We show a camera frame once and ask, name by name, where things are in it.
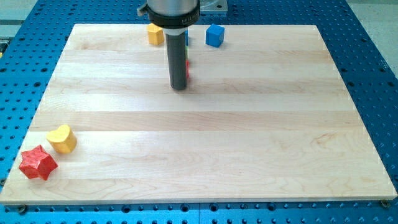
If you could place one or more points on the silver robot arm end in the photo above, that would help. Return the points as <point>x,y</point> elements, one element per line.
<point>173,16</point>

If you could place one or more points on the yellow heart block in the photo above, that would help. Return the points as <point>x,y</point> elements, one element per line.
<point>62,139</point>

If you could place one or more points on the red star block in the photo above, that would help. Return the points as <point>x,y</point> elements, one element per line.
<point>37,163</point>

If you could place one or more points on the red block behind rod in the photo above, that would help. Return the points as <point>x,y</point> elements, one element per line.
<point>187,68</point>

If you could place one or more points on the wooden board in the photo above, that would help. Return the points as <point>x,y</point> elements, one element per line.
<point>265,117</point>

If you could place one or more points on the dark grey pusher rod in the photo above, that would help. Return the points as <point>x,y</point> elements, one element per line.
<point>177,61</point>

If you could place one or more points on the blue cube block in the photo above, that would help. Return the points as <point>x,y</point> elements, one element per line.
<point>214,35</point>

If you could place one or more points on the blue block behind rod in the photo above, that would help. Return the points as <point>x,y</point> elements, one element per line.
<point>186,38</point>

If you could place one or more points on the yellow pentagon block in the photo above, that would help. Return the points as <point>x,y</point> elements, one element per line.
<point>155,34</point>

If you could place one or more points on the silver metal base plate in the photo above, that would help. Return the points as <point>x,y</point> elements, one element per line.
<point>214,6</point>

